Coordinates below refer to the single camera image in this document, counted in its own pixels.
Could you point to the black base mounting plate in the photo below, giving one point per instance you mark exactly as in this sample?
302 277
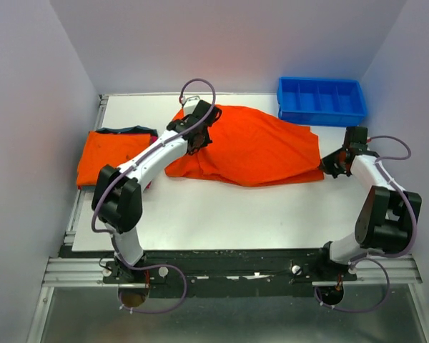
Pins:
230 273

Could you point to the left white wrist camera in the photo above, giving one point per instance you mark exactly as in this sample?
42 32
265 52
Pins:
189 103

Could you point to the blue plastic bin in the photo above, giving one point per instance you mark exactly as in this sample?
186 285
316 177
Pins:
320 102

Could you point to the folded orange shirt on stack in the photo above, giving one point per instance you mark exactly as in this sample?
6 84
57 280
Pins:
112 149

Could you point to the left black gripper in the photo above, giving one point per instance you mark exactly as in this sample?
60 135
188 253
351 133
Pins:
206 142

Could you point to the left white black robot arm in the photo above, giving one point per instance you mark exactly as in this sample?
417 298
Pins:
117 201

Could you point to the orange t shirt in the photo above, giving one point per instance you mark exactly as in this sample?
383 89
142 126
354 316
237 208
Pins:
251 148

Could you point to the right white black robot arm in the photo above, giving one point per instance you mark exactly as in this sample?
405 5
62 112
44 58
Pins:
388 221

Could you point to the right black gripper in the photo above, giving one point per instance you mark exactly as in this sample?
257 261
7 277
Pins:
328 165

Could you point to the aluminium frame rail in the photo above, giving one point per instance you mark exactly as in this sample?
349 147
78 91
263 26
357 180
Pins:
76 272

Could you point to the folded dark teal shirt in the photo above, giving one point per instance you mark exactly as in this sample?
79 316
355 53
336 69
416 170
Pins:
129 130

